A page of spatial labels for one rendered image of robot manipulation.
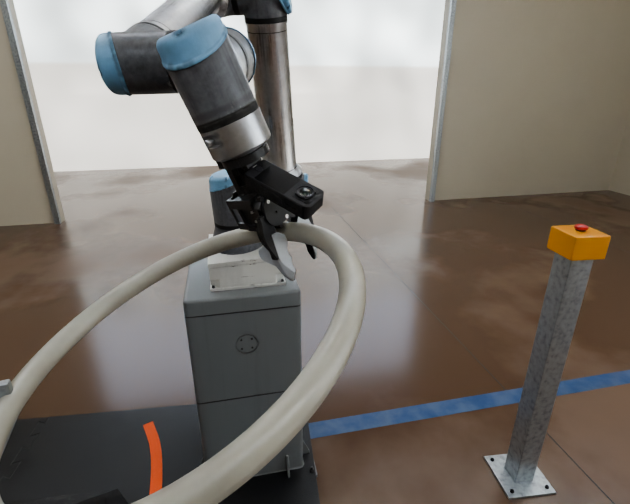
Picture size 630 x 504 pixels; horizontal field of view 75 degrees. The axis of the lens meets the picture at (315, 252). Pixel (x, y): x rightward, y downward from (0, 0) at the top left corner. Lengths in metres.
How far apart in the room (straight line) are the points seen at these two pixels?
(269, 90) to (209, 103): 0.70
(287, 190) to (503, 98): 5.98
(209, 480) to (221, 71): 0.44
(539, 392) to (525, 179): 5.40
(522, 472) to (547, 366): 0.52
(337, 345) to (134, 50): 0.53
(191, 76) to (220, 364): 1.16
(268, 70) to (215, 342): 0.89
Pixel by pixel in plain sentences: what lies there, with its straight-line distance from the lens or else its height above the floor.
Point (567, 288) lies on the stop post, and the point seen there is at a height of 0.89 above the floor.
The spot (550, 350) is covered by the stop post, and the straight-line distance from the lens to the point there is 1.68.
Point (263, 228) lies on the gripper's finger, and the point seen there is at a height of 1.31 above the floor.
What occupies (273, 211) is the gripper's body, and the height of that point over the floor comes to 1.33.
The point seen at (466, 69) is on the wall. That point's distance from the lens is 6.13.
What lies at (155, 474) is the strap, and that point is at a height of 0.02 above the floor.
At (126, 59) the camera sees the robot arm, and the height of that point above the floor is 1.54.
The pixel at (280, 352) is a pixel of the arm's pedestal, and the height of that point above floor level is 0.60.
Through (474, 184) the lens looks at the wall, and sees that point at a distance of 6.45.
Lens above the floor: 1.50
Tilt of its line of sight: 22 degrees down
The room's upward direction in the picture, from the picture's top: straight up
